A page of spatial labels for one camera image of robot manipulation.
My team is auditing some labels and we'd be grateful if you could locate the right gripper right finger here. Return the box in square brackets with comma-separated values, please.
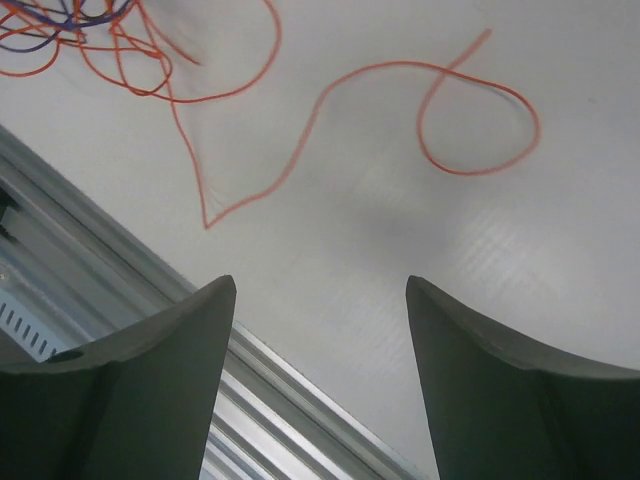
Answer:
[406, 276, 639, 479]

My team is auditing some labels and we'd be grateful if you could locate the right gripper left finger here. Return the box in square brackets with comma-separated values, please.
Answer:
[1, 275, 236, 479]

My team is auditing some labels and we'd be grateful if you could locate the single orange cable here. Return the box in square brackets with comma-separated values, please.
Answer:
[144, 0, 542, 231]

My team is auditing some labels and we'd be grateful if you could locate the orange cable bundle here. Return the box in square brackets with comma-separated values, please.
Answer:
[0, 0, 176, 99]

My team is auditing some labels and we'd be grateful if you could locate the white slotted cable duct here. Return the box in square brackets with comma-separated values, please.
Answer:
[1, 297, 64, 362]

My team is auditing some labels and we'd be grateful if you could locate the aluminium mounting rail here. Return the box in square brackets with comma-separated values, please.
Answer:
[1, 131, 418, 479]

